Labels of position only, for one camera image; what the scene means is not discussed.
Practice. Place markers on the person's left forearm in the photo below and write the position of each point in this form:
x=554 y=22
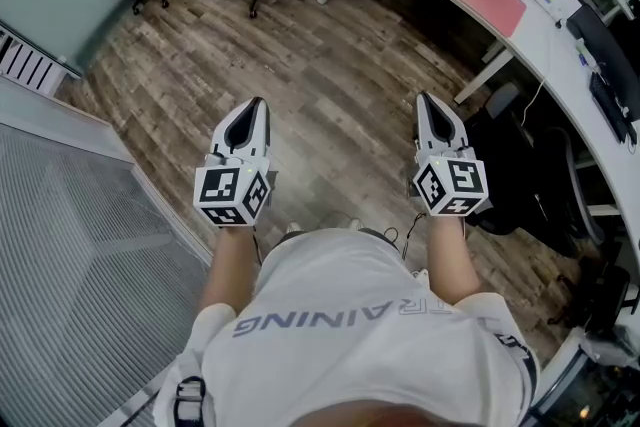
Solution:
x=230 y=265

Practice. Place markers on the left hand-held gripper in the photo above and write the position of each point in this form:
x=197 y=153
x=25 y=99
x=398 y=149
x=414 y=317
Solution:
x=220 y=187

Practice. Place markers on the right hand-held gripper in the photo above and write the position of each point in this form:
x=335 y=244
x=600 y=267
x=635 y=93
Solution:
x=465 y=180

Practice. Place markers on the person's right forearm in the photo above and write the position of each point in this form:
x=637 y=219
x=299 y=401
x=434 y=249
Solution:
x=452 y=260

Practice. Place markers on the person's left white shoe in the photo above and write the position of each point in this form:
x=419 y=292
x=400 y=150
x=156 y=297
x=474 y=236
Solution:
x=294 y=227

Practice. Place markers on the compact black keyboard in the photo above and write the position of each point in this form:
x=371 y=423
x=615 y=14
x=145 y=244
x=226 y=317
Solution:
x=610 y=107

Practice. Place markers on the glass cabinet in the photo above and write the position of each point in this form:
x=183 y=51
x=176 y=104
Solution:
x=585 y=390

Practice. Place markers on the black monitor on stand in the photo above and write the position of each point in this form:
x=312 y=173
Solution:
x=607 y=45

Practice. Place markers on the person's white shoe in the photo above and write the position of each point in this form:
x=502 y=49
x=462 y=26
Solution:
x=294 y=227
x=355 y=224

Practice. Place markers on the white printed t-shirt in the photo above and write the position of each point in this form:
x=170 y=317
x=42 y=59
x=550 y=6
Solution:
x=350 y=340

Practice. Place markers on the person's right white shoe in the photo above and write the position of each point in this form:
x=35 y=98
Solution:
x=355 y=224

